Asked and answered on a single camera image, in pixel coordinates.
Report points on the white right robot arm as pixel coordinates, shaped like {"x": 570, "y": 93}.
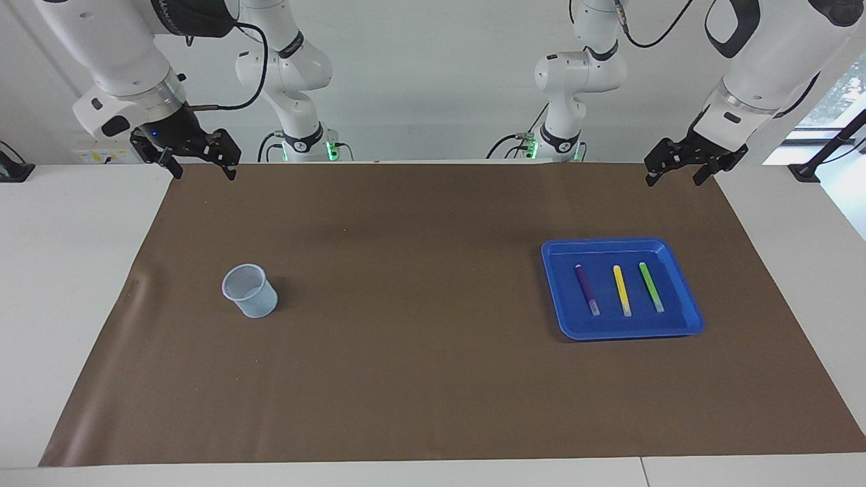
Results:
{"x": 122, "y": 54}

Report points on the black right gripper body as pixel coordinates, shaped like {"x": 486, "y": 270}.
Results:
{"x": 179, "y": 135}

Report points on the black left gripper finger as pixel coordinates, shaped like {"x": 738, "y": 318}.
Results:
{"x": 727, "y": 161}
{"x": 670, "y": 154}

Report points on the purple pen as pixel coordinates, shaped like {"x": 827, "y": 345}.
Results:
{"x": 586, "y": 289}

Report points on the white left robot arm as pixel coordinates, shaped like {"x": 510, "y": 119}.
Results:
{"x": 764, "y": 74}

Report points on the green pen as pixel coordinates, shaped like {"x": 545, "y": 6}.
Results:
{"x": 651, "y": 286}

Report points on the white wall power strip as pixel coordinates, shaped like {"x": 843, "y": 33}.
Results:
{"x": 101, "y": 156}

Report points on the clear plastic cup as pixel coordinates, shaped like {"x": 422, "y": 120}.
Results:
{"x": 252, "y": 297}

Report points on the brown paper table mat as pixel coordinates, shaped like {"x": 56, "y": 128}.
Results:
{"x": 419, "y": 379}

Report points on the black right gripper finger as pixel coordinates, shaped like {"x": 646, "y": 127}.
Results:
{"x": 224, "y": 149}
{"x": 154, "y": 147}

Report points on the black table clamp mount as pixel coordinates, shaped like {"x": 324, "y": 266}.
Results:
{"x": 829, "y": 150}
{"x": 12, "y": 170}

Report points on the yellow pen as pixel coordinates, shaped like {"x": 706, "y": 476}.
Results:
{"x": 621, "y": 289}

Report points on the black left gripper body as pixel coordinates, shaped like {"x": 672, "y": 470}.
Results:
{"x": 707, "y": 143}

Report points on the window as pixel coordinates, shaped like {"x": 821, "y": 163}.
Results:
{"x": 835, "y": 95}

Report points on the blue plastic tray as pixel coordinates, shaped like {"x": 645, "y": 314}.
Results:
{"x": 582, "y": 318}

